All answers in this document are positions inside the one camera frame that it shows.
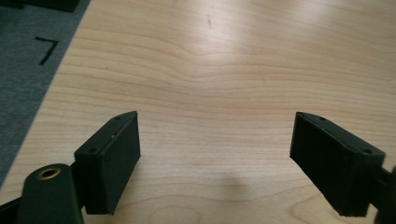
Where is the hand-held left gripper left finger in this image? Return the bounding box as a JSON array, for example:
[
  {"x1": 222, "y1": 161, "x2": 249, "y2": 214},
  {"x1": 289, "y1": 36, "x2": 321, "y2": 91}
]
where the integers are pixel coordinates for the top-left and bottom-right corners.
[{"x1": 74, "y1": 110, "x2": 142, "y2": 216}]

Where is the black stand base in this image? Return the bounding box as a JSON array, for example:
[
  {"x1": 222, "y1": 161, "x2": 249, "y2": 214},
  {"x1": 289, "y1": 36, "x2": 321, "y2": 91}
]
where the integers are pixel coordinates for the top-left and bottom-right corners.
[{"x1": 0, "y1": 0, "x2": 81, "y2": 14}]

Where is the black tape corner mark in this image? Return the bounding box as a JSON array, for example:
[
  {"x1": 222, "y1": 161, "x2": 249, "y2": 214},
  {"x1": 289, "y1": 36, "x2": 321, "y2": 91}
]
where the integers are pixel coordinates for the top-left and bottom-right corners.
[{"x1": 34, "y1": 36, "x2": 60, "y2": 66}]

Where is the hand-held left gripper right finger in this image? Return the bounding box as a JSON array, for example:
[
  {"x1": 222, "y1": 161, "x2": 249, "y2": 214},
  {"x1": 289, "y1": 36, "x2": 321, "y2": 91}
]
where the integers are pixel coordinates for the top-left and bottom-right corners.
[{"x1": 289, "y1": 111, "x2": 387, "y2": 217}]

